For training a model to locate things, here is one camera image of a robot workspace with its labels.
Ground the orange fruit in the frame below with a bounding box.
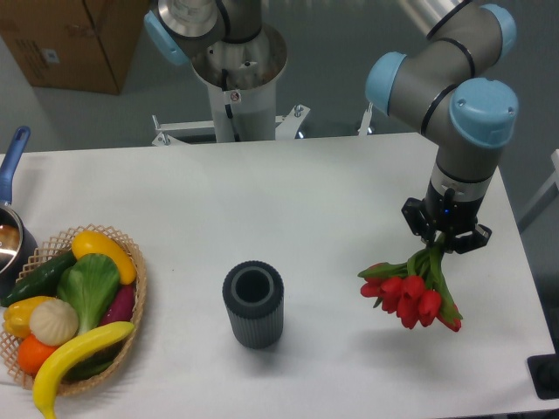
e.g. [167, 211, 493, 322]
[17, 334, 58, 376]

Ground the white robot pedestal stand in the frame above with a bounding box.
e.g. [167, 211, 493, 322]
[148, 24, 311, 146]

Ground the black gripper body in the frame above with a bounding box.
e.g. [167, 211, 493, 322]
[423, 182, 480, 236]

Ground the green leafy cabbage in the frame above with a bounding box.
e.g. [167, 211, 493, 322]
[57, 254, 120, 335]

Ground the woven wicker basket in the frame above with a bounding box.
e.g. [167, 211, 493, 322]
[1, 224, 148, 396]

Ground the brown cardboard box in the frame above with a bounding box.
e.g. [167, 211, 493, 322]
[1, 1, 149, 95]

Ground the dark green cucumber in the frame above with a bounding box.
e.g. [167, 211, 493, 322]
[1, 251, 76, 307]

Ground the yellow banana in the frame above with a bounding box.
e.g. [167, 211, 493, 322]
[32, 321, 135, 419]

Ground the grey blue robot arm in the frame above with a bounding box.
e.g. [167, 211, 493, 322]
[365, 1, 519, 254]

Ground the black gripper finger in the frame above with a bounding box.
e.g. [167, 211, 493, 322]
[401, 197, 437, 245]
[445, 224, 493, 254]

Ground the purple sweet potato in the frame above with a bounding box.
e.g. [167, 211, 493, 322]
[99, 285, 135, 326]

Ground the white steamed bun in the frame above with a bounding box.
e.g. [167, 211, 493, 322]
[29, 299, 79, 347]

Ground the yellow bell pepper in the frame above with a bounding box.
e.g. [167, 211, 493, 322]
[3, 296, 53, 339]

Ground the dark grey ribbed vase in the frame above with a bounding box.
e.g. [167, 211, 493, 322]
[222, 260, 285, 349]

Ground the blue handled saucepan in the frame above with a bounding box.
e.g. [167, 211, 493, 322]
[0, 126, 39, 298]

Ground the red tulip bouquet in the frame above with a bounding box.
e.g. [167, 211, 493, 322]
[358, 234, 462, 333]

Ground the black device at table edge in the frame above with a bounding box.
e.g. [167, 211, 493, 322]
[527, 354, 558, 400]

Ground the white frame at right edge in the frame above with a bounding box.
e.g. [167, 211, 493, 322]
[517, 149, 558, 234]

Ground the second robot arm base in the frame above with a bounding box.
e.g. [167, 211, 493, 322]
[144, 0, 262, 66]

